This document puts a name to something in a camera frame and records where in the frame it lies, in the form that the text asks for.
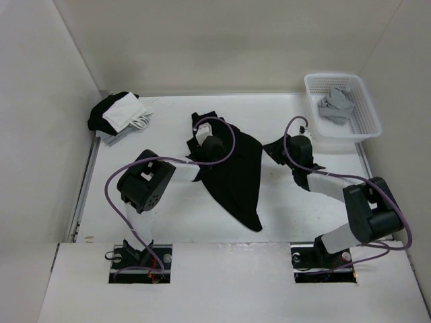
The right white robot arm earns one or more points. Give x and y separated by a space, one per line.
372 212

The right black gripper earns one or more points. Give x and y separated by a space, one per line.
273 149

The folded white tank top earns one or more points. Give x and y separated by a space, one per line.
128 112

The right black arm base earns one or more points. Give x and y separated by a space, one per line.
313 264

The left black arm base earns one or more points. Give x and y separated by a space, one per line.
129 265

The black tank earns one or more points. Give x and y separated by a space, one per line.
96 122
235 184

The folded black tank top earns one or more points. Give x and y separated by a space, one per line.
96 122

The grey tank top in basket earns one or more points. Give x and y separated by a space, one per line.
336 105

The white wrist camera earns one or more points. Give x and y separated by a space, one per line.
202 131
305 132

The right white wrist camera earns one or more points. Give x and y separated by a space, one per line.
305 132

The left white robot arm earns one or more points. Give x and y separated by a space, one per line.
144 181

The white plastic basket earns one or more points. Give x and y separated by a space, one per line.
363 122

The folded grey tank top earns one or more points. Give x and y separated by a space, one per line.
110 140

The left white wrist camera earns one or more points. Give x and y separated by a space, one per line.
202 131

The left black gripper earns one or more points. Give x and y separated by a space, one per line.
221 155

